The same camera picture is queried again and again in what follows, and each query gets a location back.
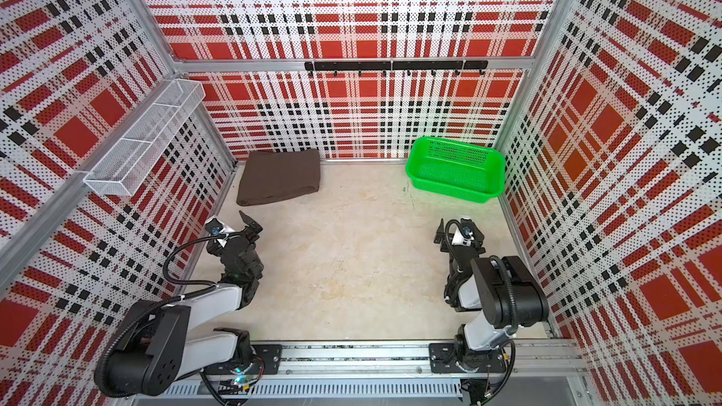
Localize brown trousers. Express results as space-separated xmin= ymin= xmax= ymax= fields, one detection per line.
xmin=236 ymin=148 xmax=321 ymax=207

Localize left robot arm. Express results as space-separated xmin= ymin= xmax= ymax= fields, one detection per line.
xmin=94 ymin=214 xmax=278 ymax=404

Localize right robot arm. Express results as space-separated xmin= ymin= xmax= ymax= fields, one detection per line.
xmin=429 ymin=218 xmax=550 ymax=374

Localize green plastic basket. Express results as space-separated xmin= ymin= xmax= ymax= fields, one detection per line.
xmin=406 ymin=136 xmax=506 ymax=203

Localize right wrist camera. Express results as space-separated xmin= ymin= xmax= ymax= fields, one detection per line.
xmin=452 ymin=226 xmax=475 ymax=247

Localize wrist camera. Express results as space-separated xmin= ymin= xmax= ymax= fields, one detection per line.
xmin=204 ymin=217 xmax=234 ymax=240
xmin=452 ymin=226 xmax=475 ymax=247

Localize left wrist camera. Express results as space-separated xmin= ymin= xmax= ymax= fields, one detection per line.
xmin=204 ymin=217 xmax=234 ymax=240

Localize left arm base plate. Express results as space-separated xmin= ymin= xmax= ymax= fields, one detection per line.
xmin=205 ymin=344 xmax=283 ymax=377

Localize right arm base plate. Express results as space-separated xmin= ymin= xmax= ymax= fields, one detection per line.
xmin=429 ymin=343 xmax=507 ymax=375

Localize white wire mesh shelf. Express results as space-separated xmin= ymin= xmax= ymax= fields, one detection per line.
xmin=84 ymin=79 xmax=205 ymax=197

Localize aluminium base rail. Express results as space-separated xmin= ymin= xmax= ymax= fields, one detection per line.
xmin=120 ymin=340 xmax=590 ymax=380

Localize black hook rail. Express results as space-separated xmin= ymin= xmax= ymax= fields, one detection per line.
xmin=304 ymin=60 xmax=489 ymax=74

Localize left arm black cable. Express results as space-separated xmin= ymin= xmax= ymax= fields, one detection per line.
xmin=92 ymin=230 xmax=249 ymax=406

